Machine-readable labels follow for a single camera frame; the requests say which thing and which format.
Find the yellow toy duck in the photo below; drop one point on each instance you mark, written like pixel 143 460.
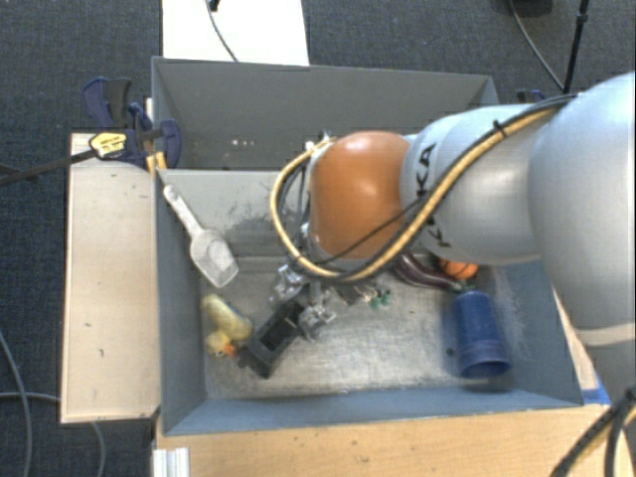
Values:
pixel 226 322

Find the clear plastic scoop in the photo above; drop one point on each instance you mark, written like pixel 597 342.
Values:
pixel 211 256

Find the blue plastic cup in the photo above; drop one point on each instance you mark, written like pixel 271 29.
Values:
pixel 478 333

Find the pale wood board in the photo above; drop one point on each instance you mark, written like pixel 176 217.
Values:
pixel 111 291

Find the dark purple ribbed thing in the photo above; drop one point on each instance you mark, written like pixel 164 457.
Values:
pixel 422 275

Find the orange ball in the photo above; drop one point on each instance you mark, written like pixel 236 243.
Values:
pixel 459 269

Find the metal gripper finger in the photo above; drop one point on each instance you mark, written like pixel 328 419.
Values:
pixel 316 320
pixel 287 282

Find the grey metal bin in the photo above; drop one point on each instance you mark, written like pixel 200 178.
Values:
pixel 377 346

